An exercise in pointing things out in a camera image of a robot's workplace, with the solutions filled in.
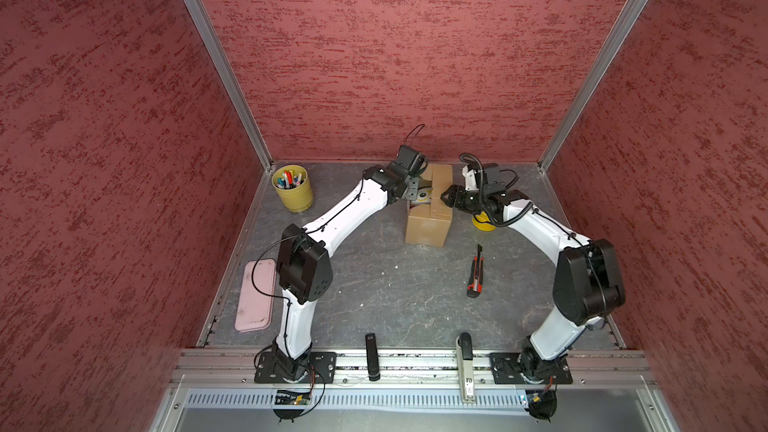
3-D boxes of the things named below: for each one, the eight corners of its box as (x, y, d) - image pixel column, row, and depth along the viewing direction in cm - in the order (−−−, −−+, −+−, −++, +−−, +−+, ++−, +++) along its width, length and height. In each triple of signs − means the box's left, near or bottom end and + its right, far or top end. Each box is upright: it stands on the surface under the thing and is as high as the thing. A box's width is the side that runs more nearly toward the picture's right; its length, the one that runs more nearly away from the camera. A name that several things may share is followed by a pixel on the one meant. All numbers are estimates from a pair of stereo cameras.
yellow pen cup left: (279, 217, 105) (266, 191, 94) (287, 191, 113) (276, 164, 102) (312, 217, 105) (302, 191, 94) (317, 191, 113) (309, 164, 102)
